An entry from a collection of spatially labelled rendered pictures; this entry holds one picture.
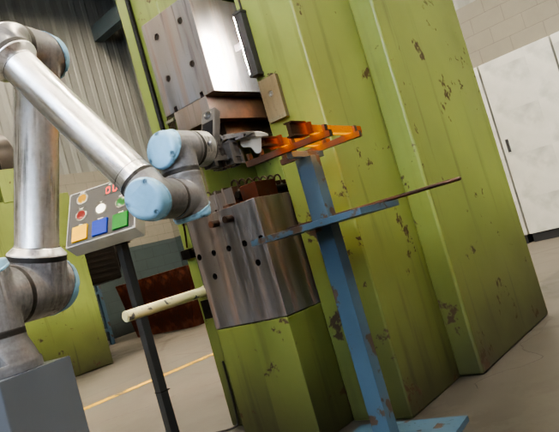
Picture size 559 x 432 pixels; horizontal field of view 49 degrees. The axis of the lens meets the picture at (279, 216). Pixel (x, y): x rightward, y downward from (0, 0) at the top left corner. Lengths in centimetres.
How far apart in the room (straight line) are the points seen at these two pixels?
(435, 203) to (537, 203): 485
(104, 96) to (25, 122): 1077
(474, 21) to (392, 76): 577
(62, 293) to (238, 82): 123
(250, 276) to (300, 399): 48
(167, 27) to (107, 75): 1007
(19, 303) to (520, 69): 646
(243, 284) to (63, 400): 98
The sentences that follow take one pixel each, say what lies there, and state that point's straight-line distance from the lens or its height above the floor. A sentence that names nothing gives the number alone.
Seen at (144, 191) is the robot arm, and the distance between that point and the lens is 129.
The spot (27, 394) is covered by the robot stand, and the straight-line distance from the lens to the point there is 152.
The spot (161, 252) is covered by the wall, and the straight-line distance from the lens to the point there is 1207.
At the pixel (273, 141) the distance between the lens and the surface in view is 185.
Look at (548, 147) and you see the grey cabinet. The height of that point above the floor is 98.
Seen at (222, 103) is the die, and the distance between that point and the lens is 251.
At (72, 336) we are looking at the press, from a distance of 706.
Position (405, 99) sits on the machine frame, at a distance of 264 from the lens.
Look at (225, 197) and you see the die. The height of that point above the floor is 96.
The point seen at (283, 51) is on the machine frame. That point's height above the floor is 142.
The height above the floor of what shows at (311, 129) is 101.
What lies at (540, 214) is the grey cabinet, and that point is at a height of 28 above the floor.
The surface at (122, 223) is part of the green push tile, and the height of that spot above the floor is 99.
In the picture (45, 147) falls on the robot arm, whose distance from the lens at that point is 167.
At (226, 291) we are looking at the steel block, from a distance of 241.
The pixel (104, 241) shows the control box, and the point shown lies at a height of 94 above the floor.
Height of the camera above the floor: 71
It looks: 3 degrees up
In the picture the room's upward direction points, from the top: 16 degrees counter-clockwise
